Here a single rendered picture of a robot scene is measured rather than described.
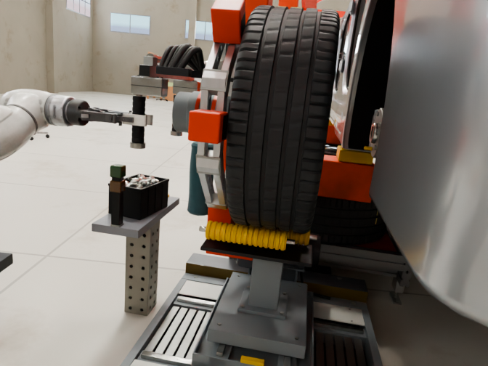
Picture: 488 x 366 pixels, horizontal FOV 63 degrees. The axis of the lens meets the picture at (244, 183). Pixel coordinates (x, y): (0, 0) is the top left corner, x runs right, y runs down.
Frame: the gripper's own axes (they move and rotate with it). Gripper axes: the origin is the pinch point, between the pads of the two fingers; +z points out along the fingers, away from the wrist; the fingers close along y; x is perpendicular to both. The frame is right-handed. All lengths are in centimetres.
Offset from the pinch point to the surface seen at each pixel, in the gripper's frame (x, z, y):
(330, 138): -26, 69, -253
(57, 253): -83, -74, -70
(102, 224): -38.0, -16.4, -10.8
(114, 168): -17.9, -12.2, -10.2
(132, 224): -38.0, -7.8, -15.3
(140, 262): -60, -11, -30
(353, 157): -13, 68, -61
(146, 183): -26.0, -7.9, -26.5
